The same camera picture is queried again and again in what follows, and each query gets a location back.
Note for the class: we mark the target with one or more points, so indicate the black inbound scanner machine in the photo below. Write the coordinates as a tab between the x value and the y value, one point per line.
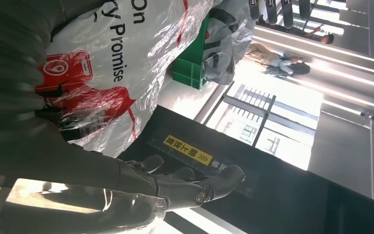
287	200

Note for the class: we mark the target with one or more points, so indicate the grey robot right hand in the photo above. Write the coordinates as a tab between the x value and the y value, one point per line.
77	168

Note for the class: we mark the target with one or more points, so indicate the person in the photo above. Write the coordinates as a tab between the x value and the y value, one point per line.
325	38
280	63

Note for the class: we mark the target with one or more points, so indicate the yellow and black machine label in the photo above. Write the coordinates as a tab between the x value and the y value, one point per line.
187	150

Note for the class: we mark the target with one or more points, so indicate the grey package with black print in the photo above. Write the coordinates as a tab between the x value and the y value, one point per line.
229	42

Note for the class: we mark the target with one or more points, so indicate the green plastic delivery crate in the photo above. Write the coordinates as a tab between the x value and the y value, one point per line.
187	71

